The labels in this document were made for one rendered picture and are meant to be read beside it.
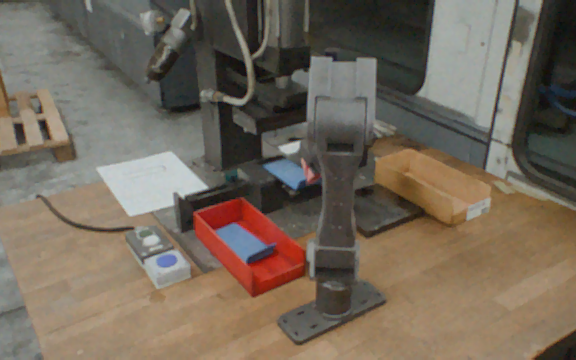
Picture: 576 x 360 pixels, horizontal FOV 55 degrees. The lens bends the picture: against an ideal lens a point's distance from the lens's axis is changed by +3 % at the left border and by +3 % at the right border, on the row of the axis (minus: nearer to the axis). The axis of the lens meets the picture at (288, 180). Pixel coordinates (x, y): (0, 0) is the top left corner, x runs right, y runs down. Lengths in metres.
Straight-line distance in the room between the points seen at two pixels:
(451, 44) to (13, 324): 1.98
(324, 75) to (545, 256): 0.66
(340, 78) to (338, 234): 0.25
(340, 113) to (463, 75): 0.97
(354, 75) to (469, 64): 0.88
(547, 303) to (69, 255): 0.92
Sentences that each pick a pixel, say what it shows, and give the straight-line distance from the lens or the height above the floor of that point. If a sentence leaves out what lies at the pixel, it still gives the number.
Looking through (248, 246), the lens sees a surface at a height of 0.91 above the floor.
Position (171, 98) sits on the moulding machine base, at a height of 0.15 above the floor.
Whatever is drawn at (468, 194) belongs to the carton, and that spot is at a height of 0.92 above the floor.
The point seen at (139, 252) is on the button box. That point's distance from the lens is 1.13.
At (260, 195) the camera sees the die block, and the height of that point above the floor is 0.96.
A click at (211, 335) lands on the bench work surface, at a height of 0.90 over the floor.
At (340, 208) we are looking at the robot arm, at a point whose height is 1.13.
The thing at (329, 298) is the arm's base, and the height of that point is 0.95.
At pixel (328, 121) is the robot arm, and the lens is 0.73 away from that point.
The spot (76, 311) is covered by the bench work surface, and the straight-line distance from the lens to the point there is 1.07.
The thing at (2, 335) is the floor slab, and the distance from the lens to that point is 2.54.
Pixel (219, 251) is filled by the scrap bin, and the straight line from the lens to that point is 1.10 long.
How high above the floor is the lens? 1.55
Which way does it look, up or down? 27 degrees down
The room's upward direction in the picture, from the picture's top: straight up
